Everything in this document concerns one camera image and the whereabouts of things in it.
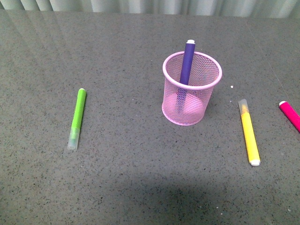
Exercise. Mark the pink mesh cup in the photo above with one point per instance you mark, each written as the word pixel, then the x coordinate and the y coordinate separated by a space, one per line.
pixel 185 105

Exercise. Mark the green marker pen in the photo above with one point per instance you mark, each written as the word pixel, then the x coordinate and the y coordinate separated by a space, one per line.
pixel 77 120

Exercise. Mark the purple marker pen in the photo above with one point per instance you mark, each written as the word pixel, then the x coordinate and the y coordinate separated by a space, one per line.
pixel 185 72

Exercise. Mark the yellow marker pen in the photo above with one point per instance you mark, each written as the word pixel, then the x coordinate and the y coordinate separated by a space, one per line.
pixel 250 141

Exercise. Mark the pink marker pen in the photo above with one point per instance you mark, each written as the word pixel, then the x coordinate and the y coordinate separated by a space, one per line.
pixel 290 113

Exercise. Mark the white pleated curtain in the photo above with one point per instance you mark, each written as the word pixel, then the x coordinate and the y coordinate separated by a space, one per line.
pixel 235 8

